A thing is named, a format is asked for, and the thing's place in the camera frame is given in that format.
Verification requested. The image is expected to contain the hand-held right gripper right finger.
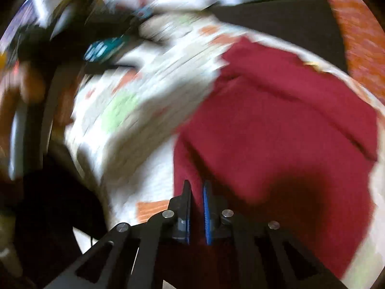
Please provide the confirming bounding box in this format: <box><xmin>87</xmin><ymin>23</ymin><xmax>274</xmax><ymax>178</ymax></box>
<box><xmin>202</xmin><ymin>181</ymin><xmax>346</xmax><ymax>289</ymax></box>

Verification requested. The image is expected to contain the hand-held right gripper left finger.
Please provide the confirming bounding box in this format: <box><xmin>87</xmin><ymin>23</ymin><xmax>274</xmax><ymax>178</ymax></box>
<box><xmin>45</xmin><ymin>180</ymin><xmax>193</xmax><ymax>289</ymax></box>

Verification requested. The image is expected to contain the maroon small garment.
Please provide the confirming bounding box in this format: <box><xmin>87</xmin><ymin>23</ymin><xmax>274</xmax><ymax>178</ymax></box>
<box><xmin>173</xmin><ymin>36</ymin><xmax>379</xmax><ymax>289</ymax></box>

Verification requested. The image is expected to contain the heart print quilt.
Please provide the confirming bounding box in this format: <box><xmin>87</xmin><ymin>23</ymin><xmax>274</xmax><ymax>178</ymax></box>
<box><xmin>51</xmin><ymin>12</ymin><xmax>385</xmax><ymax>280</ymax></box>

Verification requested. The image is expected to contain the dark cloth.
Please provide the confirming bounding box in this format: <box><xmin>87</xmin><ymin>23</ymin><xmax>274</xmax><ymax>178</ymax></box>
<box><xmin>13</xmin><ymin>157</ymin><xmax>107</xmax><ymax>286</ymax></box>

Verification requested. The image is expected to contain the teal box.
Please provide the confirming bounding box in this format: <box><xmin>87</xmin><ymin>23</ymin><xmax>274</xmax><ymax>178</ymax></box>
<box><xmin>83</xmin><ymin>35</ymin><xmax>130</xmax><ymax>64</ymax></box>

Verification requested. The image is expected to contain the black mattress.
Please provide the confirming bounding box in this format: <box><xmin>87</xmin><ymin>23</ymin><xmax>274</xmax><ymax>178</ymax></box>
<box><xmin>211</xmin><ymin>0</ymin><xmax>349</xmax><ymax>73</ymax></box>

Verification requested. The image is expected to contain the large orange floral cloth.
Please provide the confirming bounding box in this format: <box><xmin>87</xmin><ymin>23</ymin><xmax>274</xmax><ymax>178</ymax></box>
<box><xmin>326</xmin><ymin>0</ymin><xmax>385</xmax><ymax>106</ymax></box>

